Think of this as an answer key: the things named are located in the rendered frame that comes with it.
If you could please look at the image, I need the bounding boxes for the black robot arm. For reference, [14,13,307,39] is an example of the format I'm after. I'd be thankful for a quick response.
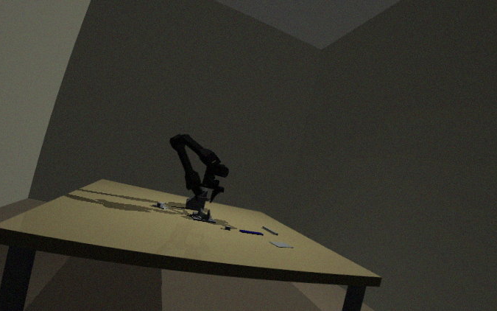
[169,134,229,195]

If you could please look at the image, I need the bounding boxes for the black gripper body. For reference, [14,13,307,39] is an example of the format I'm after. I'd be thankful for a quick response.
[190,173,225,192]

